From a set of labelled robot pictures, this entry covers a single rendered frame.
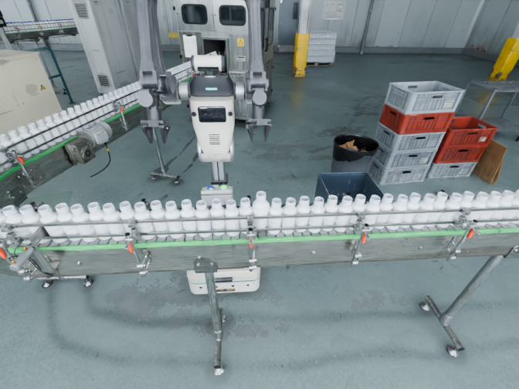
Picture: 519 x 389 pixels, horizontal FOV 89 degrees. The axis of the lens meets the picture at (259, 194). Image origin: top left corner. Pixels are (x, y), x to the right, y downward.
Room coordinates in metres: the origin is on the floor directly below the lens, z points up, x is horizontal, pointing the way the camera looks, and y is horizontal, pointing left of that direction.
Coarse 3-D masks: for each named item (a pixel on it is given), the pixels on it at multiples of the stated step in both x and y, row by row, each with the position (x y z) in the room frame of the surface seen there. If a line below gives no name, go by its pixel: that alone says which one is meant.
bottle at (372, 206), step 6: (372, 198) 0.85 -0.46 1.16; (378, 198) 0.86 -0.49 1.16; (366, 204) 0.87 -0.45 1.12; (372, 204) 0.84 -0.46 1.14; (366, 210) 0.85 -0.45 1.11; (372, 210) 0.83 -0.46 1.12; (378, 210) 0.83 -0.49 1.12; (366, 216) 0.84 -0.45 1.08; (372, 216) 0.83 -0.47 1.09; (366, 222) 0.83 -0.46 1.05; (372, 222) 0.83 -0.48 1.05
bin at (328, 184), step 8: (320, 176) 1.35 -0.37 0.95; (328, 176) 1.39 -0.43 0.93; (336, 176) 1.39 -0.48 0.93; (344, 176) 1.40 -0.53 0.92; (352, 176) 1.40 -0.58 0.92; (360, 176) 1.41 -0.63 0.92; (368, 176) 1.37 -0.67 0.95; (320, 184) 1.32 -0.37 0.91; (328, 184) 1.39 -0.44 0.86; (336, 184) 1.39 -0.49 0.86; (344, 184) 1.40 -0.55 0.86; (352, 184) 1.40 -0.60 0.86; (360, 184) 1.41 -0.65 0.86; (368, 184) 1.34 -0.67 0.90; (376, 184) 1.27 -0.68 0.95; (320, 192) 1.30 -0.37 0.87; (328, 192) 1.39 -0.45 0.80; (336, 192) 1.39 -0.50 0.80; (344, 192) 1.40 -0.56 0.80; (352, 192) 1.40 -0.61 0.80; (360, 192) 1.41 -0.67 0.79; (368, 192) 1.32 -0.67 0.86; (376, 192) 1.24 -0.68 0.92; (368, 200) 1.29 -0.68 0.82
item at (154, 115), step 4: (148, 108) 1.10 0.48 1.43; (152, 108) 1.10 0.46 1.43; (156, 108) 1.10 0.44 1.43; (160, 108) 1.12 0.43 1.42; (148, 112) 1.09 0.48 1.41; (152, 112) 1.09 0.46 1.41; (156, 112) 1.10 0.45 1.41; (160, 112) 1.11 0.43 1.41; (148, 116) 1.09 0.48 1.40; (152, 116) 1.08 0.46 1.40; (156, 116) 1.09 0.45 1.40; (160, 116) 1.10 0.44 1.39; (144, 120) 1.08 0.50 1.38; (148, 120) 1.08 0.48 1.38; (152, 120) 1.07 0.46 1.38; (156, 120) 1.07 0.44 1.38; (160, 120) 1.07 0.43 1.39; (164, 120) 1.08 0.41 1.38; (168, 120) 1.12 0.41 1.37
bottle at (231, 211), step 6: (228, 204) 0.79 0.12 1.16; (234, 204) 0.80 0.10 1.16; (228, 210) 0.79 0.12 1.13; (234, 210) 0.79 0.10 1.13; (228, 216) 0.78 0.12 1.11; (234, 216) 0.78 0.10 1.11; (228, 222) 0.78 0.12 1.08; (234, 222) 0.78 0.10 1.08; (228, 228) 0.78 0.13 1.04; (234, 228) 0.78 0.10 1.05; (228, 234) 0.78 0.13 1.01; (234, 234) 0.78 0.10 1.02
